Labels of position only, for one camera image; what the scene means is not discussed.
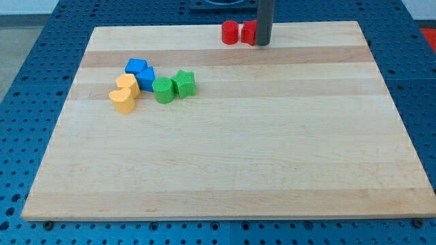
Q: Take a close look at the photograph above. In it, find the wooden board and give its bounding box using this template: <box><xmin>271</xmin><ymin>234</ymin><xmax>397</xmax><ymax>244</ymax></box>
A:
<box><xmin>22</xmin><ymin>21</ymin><xmax>435</xmax><ymax>221</ymax></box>

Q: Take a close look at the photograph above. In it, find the yellow heart block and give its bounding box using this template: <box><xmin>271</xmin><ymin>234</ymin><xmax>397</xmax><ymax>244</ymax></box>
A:
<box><xmin>108</xmin><ymin>88</ymin><xmax>136</xmax><ymax>114</ymax></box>

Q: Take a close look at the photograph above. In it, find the green star block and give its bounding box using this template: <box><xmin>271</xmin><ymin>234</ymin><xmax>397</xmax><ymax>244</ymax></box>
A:
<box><xmin>171</xmin><ymin>69</ymin><xmax>196</xmax><ymax>99</ymax></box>

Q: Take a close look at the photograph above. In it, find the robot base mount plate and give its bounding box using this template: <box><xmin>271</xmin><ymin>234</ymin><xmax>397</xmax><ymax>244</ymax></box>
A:
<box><xmin>188</xmin><ymin>0</ymin><xmax>258</xmax><ymax>11</ymax></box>

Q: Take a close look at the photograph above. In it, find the green cylinder block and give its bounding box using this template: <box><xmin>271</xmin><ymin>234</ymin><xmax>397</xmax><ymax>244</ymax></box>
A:
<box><xmin>152</xmin><ymin>77</ymin><xmax>175</xmax><ymax>104</ymax></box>

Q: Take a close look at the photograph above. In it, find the red object at right edge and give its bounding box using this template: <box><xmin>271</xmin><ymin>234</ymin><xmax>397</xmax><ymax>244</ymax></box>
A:
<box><xmin>420</xmin><ymin>28</ymin><xmax>436</xmax><ymax>52</ymax></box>

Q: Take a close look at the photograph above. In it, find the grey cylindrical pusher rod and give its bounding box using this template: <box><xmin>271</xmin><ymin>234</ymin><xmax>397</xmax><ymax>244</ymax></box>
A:
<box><xmin>255</xmin><ymin>0</ymin><xmax>275</xmax><ymax>46</ymax></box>

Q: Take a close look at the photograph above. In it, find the red star block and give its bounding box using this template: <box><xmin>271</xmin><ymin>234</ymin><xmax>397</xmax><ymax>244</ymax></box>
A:
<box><xmin>241</xmin><ymin>20</ymin><xmax>257</xmax><ymax>46</ymax></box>

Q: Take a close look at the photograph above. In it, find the blue cube block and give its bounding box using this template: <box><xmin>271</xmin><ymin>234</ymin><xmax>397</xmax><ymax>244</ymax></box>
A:
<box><xmin>125</xmin><ymin>58</ymin><xmax>148</xmax><ymax>74</ymax></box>

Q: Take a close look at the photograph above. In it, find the blue triangle block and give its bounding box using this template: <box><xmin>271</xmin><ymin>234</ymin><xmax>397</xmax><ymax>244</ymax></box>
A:
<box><xmin>135</xmin><ymin>67</ymin><xmax>155</xmax><ymax>92</ymax></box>

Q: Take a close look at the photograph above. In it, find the red cylinder block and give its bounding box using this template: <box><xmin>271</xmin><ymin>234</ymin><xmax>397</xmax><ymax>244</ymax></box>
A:
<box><xmin>221</xmin><ymin>20</ymin><xmax>239</xmax><ymax>45</ymax></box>

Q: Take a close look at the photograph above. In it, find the yellow pentagon block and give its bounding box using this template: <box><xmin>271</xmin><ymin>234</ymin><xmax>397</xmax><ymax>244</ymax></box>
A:
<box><xmin>115</xmin><ymin>73</ymin><xmax>140</xmax><ymax>99</ymax></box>

